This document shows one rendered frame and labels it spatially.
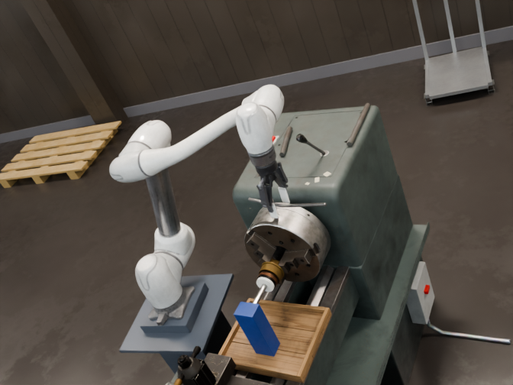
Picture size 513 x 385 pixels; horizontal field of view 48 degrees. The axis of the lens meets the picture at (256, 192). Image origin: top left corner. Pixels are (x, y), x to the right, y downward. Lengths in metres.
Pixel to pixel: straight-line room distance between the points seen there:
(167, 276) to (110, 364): 1.46
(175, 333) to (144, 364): 1.12
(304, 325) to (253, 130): 0.79
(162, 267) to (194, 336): 0.33
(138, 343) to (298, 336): 0.85
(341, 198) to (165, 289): 0.89
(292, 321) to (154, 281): 0.65
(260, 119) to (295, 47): 3.94
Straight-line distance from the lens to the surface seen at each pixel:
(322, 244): 2.18
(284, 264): 2.14
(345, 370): 2.49
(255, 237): 2.18
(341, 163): 2.25
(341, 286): 2.33
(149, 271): 2.53
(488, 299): 3.30
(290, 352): 2.16
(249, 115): 1.83
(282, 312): 2.29
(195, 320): 2.65
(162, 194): 2.45
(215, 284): 2.76
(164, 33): 6.15
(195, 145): 2.06
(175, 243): 2.61
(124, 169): 2.19
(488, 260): 3.49
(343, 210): 2.19
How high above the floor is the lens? 2.51
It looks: 33 degrees down
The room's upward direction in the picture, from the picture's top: 25 degrees counter-clockwise
